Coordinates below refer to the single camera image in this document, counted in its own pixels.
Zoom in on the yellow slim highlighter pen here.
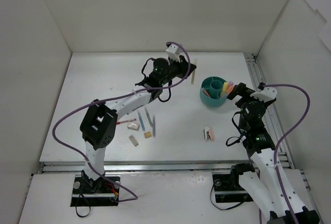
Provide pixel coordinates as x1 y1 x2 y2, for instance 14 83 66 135
191 59 197 85

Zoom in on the orange capped clear highlighter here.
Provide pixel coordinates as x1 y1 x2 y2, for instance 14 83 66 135
227 85 235 94

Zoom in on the fat yellow highlighter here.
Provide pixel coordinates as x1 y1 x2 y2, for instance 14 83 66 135
220 82 229 97

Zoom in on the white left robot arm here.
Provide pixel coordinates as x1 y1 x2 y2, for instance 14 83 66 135
80 55 196 193

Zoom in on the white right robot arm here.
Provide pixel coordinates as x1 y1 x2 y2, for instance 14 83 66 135
227 83 320 223

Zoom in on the teal round desk organizer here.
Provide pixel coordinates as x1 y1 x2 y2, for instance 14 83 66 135
200 76 227 108

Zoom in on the small white pink stapler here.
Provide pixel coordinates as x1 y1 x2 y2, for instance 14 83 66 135
203 127 214 142

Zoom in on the green slim highlighter pen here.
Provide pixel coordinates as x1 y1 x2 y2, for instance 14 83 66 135
144 107 153 127

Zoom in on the purple slim highlighter pen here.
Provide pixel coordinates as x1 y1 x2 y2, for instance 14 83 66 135
152 115 156 138

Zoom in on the blue slim highlighter pen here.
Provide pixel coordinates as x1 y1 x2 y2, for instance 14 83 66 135
138 111 145 132

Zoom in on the yellow eraser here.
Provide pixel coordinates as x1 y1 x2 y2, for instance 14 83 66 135
144 132 152 139

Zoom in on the red gel pen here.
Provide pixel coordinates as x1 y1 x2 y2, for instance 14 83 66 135
116 118 137 125

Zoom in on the dirty white eraser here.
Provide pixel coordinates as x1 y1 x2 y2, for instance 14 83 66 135
129 135 139 147

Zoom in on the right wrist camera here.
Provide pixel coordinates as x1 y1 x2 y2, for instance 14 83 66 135
250 82 277 102

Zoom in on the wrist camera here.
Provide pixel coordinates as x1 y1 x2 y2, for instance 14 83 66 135
166 42 182 63
250 82 277 102

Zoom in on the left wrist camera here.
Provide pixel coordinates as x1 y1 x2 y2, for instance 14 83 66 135
166 42 182 63

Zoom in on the aluminium right rail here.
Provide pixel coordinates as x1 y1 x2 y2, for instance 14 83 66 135
243 52 294 168

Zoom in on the aluminium rail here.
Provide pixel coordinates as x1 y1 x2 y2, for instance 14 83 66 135
40 161 294 173
243 52 294 168

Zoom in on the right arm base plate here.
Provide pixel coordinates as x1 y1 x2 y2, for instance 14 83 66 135
212 173 253 203

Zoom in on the aluminium front rail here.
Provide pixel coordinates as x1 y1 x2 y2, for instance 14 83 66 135
40 161 294 173

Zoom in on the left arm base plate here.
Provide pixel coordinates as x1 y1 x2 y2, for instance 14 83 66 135
70 175 119 207

